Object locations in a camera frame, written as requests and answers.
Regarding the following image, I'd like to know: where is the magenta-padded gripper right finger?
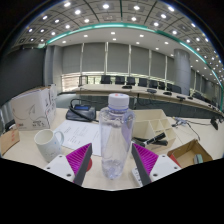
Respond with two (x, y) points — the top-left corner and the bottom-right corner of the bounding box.
(130, 143), (183, 187)

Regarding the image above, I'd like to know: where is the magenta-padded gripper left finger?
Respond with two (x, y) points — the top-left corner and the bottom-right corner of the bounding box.
(43, 142), (94, 187)

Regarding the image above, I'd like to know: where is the clear plastic water bottle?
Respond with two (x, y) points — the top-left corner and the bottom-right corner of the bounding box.
(98, 92), (136, 181)

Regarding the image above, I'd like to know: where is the white ceramic mug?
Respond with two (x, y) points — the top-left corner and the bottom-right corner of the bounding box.
(33, 128), (65, 163)

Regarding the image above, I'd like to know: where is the open brown cardboard box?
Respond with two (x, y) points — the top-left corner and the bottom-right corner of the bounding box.
(166, 138), (214, 169)

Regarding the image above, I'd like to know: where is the small white oblong box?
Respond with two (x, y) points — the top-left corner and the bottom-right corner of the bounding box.
(131, 166), (142, 184)

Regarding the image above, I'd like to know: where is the small grey-green case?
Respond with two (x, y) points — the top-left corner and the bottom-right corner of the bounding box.
(193, 153), (204, 165)

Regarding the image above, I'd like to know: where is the white printed paper sheet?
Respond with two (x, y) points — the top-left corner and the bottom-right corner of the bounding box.
(53, 119), (103, 157)

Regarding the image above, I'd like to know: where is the white desk organizer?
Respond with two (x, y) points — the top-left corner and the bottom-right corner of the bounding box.
(131, 108), (178, 156)

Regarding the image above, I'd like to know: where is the brown kraft envelope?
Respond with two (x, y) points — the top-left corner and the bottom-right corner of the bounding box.
(0, 127), (21, 157)

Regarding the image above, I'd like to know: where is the white cardboard paper box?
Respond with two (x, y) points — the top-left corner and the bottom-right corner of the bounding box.
(10, 84), (58, 132)

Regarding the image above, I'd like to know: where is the long curved conference desk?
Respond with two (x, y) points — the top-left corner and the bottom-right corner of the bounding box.
(71, 83), (224, 118)

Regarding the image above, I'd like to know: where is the row of black office chairs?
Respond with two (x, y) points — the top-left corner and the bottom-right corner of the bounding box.
(99, 74), (214, 101)

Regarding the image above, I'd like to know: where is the group of ceiling lights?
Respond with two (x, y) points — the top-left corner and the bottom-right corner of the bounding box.
(18, 0), (224, 81)

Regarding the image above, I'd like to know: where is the black device with cables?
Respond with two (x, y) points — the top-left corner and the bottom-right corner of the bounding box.
(2, 118), (17, 134)

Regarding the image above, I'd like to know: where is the small black device with cable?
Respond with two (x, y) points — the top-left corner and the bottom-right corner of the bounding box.
(173, 115), (220, 132)

